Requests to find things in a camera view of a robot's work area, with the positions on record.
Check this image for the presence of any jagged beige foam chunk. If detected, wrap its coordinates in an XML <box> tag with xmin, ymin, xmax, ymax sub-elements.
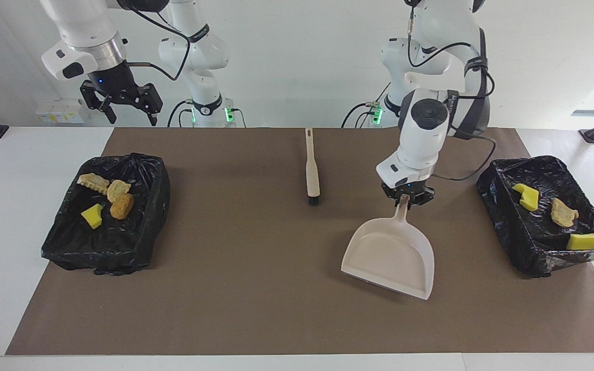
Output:
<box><xmin>551</xmin><ymin>198</ymin><xmax>580</xmax><ymax>228</ymax></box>

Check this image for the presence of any bin lined with black bag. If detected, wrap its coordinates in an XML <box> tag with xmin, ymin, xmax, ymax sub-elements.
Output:
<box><xmin>41</xmin><ymin>152</ymin><xmax>171</xmax><ymax>276</ymax></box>
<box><xmin>476</xmin><ymin>155</ymin><xmax>594</xmax><ymax>279</ymax></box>

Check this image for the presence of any black left arm base cable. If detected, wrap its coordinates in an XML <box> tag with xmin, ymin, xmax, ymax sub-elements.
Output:
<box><xmin>342</xmin><ymin>85</ymin><xmax>391</xmax><ymax>128</ymax></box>

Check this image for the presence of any elongated beige foam chunk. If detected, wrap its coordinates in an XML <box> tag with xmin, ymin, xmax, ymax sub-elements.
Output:
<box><xmin>77</xmin><ymin>173</ymin><xmax>110</xmax><ymax>195</ymax></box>

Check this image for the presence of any wide white socket box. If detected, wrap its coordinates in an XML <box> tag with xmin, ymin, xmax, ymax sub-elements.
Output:
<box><xmin>51</xmin><ymin>98</ymin><xmax>90</xmax><ymax>123</ymax></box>

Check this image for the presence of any black arm base cable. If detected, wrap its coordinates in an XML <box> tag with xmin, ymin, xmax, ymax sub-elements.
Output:
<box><xmin>342</xmin><ymin>85</ymin><xmax>391</xmax><ymax>128</ymax></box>
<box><xmin>167</xmin><ymin>99</ymin><xmax>195</xmax><ymax>128</ymax></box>

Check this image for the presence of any notched yellow sponge piece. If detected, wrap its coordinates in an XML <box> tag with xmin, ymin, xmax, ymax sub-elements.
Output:
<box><xmin>512</xmin><ymin>183</ymin><xmax>540</xmax><ymax>212</ymax></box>

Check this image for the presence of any black right arm base cable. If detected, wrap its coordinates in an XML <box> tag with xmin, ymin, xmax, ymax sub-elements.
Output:
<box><xmin>167</xmin><ymin>99</ymin><xmax>195</xmax><ymax>128</ymax></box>

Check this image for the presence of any rounded beige foam chunk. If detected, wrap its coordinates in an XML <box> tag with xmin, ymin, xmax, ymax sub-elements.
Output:
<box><xmin>107</xmin><ymin>179</ymin><xmax>131</xmax><ymax>204</ymax></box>

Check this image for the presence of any brown oval foam chunk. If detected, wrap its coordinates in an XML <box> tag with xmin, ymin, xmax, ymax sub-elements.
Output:
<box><xmin>110</xmin><ymin>193</ymin><xmax>135</xmax><ymax>221</ymax></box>

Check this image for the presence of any beige brush with black bristles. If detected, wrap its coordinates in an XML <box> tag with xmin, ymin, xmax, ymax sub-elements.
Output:
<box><xmin>305</xmin><ymin>127</ymin><xmax>321</xmax><ymax>206</ymax></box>

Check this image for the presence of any brown table mat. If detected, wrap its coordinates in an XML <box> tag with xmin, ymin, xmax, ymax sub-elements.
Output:
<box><xmin>6</xmin><ymin>127</ymin><xmax>594</xmax><ymax>356</ymax></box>

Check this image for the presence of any beige plastic dustpan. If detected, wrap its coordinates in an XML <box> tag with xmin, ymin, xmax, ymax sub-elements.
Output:
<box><xmin>341</xmin><ymin>194</ymin><xmax>435</xmax><ymax>300</ymax></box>

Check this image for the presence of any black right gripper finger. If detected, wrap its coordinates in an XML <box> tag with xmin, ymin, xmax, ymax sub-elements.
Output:
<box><xmin>80</xmin><ymin>80</ymin><xmax>117</xmax><ymax>125</ymax></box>
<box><xmin>132</xmin><ymin>82</ymin><xmax>164</xmax><ymax>127</ymax></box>

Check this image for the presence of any yellow sponge wedge piece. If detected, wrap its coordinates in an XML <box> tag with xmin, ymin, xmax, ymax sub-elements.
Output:
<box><xmin>81</xmin><ymin>203</ymin><xmax>104</xmax><ymax>229</ymax></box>

